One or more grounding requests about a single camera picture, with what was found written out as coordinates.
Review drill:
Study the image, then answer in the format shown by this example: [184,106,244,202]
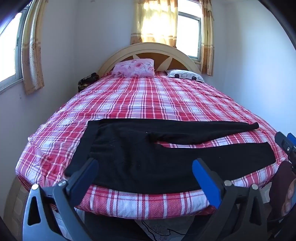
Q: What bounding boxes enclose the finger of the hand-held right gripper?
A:
[275,132,296,166]

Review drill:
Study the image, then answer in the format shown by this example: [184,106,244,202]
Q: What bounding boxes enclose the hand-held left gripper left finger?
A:
[22,158,100,241]

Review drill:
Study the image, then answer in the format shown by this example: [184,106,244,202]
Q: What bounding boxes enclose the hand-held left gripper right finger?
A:
[185,158,275,241]

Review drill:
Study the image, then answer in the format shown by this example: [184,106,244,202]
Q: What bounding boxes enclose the black pants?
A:
[64,118,277,194]

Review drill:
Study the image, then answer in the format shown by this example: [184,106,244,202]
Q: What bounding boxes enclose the person's right hand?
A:
[281,178,296,214]

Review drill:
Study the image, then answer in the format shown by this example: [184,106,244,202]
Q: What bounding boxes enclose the person's maroon clothing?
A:
[268,161,296,222]

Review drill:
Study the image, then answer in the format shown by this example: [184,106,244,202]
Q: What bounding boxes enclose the dark patterned bag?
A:
[77,72,100,92]

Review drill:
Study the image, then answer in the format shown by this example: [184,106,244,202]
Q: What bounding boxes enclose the bed with red plaid sheet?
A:
[15,71,289,220]

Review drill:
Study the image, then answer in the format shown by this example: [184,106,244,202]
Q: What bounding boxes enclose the white patterned pillow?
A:
[166,70,205,82]

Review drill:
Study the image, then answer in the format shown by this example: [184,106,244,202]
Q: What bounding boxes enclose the pink floral pillow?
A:
[112,58,155,77]

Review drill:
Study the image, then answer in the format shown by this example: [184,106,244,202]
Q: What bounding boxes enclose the yellow patterned curtain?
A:
[199,0,215,76]
[130,0,178,48]
[21,0,48,95]

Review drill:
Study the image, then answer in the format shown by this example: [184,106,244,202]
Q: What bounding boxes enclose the cream wooden headboard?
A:
[97,42,201,77]

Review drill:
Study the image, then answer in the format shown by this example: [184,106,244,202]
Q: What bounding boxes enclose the window behind headboard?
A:
[177,10,201,62]

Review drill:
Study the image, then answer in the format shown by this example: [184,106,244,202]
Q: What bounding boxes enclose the side window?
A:
[0,7,30,92]

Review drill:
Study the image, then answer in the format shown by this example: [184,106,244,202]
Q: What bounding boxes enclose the black cable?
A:
[141,219,186,236]

